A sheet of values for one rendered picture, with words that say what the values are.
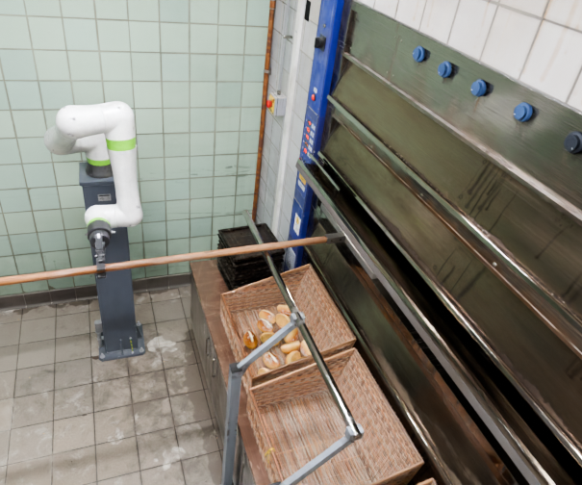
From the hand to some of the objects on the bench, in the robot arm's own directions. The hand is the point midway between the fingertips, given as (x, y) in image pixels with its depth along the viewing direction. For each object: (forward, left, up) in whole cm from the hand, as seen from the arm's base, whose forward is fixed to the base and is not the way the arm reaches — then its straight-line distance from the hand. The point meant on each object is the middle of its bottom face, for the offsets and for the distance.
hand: (101, 268), depth 187 cm
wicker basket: (+60, +76, -60) cm, 114 cm away
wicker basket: (+1, +77, -60) cm, 97 cm away
